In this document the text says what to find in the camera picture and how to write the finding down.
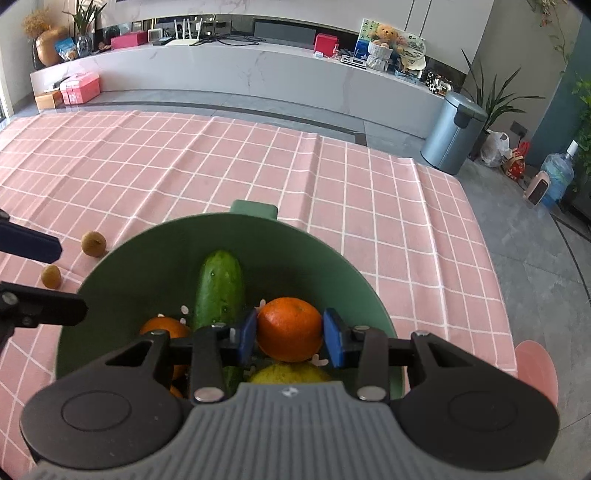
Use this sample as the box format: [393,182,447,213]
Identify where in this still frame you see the pink checked tablecloth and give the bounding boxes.
[0,107,519,480]

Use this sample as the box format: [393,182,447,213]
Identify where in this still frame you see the printed picture board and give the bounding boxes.
[355,18,385,62]

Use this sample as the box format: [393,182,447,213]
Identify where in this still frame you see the black and white figurines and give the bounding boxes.
[424,69,454,96]

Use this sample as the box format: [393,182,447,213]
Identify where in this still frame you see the hanging green vine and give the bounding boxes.
[530,0,583,77]

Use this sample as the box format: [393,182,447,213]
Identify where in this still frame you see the red box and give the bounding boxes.
[313,32,341,57]

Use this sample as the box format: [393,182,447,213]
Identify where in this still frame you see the orange tangerine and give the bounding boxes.
[256,297,324,363]
[139,316,193,343]

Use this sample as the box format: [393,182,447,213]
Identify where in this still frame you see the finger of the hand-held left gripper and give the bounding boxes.
[0,208,63,265]
[0,281,88,352]

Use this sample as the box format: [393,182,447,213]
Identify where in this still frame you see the brown round vase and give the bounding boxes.
[23,8,71,66]

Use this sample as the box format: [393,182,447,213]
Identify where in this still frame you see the white plastic bag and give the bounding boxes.
[479,130,513,168]

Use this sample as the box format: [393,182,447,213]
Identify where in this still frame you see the green cucumber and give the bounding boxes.
[191,250,247,393]

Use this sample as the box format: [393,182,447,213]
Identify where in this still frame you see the small brown longan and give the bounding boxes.
[81,231,108,256]

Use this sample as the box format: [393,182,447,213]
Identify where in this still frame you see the pink storage box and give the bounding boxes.
[58,72,102,106]

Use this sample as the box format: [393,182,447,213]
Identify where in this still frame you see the pink round stool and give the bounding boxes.
[514,340,559,408]

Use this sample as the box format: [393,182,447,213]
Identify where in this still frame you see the green plastic colander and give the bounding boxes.
[55,199,408,407]

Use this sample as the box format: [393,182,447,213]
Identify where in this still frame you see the red gift bag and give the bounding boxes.
[503,140,532,180]

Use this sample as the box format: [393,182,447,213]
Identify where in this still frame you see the blue water jug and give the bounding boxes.
[539,140,580,209]

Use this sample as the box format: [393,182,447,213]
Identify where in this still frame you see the small pink heater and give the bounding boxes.
[523,169,551,206]

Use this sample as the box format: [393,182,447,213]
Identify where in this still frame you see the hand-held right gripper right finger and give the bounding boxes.
[323,307,483,401]

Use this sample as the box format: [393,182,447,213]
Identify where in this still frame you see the magenta box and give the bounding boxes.
[110,32,145,51]

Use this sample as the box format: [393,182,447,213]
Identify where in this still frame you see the black cables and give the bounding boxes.
[193,31,267,48]

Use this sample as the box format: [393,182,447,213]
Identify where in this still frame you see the snake plant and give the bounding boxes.
[461,48,546,144]

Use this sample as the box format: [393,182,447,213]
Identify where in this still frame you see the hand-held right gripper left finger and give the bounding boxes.
[106,308,258,403]

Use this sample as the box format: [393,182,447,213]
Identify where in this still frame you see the white marble television console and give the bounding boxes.
[30,39,463,140]

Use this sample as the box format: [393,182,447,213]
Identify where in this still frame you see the orange cardboard box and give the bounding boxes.
[34,89,64,110]

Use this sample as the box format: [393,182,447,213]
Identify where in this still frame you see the blue snack bag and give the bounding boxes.
[54,37,79,62]

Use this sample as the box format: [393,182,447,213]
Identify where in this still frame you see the blue-grey pedal trash can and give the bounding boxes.
[420,90,489,176]

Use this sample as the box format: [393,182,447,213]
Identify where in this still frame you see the teddy bear in white holder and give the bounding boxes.
[368,24,403,72]

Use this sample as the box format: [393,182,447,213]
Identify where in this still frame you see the green plant in glass vase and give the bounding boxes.
[64,0,108,59]

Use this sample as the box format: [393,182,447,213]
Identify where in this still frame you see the white router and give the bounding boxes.
[163,17,204,48]

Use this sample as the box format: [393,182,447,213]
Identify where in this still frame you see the potted pothos plant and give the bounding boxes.
[571,78,591,155]

